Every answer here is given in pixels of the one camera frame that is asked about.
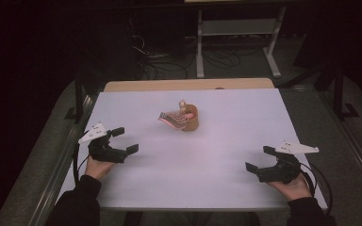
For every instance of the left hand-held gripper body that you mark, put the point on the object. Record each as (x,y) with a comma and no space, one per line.
(105,152)

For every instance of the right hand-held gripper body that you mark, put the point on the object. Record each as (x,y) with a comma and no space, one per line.
(281,171)

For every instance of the pink hairbrush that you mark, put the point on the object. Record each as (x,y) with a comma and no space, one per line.
(172,119)

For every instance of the person's left hand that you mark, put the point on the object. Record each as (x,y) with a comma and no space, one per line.
(99,168)

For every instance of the person's right hand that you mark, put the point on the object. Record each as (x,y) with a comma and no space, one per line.
(292,190)

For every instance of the white table sheet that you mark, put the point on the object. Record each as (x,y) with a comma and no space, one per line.
(185,157)

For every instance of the black metal stand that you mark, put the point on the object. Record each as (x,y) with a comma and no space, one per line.
(337,91)
(78,94)

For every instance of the wooden table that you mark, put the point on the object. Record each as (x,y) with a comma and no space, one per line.
(169,84)

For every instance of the white metal stand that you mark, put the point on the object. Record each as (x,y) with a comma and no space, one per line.
(238,26)

